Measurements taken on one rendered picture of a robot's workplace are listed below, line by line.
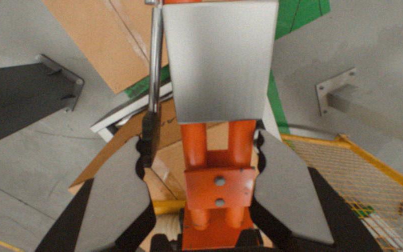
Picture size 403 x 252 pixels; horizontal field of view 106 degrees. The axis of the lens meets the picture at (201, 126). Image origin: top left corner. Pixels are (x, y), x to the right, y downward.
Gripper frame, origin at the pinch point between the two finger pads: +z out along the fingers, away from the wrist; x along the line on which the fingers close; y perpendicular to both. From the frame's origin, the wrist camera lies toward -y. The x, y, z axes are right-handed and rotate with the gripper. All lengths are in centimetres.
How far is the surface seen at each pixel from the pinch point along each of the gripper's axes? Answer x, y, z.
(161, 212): -9.5, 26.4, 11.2
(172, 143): -5.2, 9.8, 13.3
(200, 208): -0.3, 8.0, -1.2
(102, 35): -33, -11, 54
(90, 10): -35, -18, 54
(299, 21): 68, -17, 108
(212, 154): 1.2, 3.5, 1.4
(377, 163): 129, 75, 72
